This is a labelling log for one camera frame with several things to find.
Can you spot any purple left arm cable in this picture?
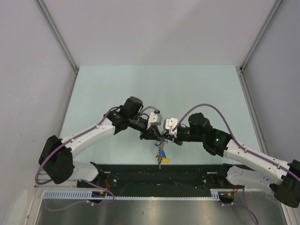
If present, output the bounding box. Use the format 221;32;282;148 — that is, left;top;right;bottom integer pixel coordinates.
34;105;160;211

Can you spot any right aluminium side rail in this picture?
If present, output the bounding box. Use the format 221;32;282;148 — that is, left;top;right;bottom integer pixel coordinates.
237;67;270;155

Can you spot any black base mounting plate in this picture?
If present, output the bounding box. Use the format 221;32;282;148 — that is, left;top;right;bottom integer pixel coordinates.
92;164;242;196

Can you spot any right aluminium frame post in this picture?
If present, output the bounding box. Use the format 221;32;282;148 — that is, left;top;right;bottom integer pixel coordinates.
239;0;285;73

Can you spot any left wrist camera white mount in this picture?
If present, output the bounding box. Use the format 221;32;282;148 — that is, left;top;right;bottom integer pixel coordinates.
147;110;162;129

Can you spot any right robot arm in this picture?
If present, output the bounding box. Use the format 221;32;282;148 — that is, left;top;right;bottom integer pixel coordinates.
163;113;300;208

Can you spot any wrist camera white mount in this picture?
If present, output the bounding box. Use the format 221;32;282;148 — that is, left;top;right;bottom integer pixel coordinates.
147;110;162;129
163;118;178;137

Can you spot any aluminium frame post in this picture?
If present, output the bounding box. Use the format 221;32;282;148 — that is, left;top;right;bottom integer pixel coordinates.
34;0;79;75
239;0;285;73

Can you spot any metal disc keyring organizer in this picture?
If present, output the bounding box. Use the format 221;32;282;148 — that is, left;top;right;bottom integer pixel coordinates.
155;139;165;170

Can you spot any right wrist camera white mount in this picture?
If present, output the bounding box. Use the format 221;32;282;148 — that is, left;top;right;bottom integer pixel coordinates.
163;118;178;137

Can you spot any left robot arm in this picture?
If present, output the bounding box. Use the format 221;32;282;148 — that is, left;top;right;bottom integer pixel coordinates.
35;97;162;188

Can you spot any aluminium front rail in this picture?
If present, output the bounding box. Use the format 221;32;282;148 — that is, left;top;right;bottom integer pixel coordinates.
34;179;79;191

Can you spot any white slotted cable duct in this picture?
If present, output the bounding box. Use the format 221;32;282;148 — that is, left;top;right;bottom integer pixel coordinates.
43;189;234;201

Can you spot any left aluminium frame post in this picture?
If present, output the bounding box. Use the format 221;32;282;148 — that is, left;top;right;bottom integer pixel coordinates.
34;0;79;75

